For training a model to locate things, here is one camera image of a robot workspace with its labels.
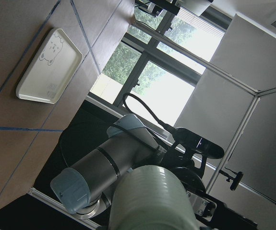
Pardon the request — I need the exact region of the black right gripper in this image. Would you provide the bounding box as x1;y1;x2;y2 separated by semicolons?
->
153;148;206;193

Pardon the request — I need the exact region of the pale green cup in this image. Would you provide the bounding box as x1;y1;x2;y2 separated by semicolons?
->
108;165;198;230

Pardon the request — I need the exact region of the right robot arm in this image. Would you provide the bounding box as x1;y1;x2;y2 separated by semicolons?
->
50;114;214;214

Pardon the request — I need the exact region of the white bear tray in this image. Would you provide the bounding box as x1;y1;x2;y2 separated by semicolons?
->
16;28;83;104

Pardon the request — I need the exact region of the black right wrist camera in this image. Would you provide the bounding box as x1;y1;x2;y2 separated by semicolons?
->
172;127;225;159

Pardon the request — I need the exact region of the black right camera cable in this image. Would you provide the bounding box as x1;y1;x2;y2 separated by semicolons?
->
122;92;177;134

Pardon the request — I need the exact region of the black camera on frame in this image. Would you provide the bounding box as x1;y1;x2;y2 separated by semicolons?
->
219;167;244;191

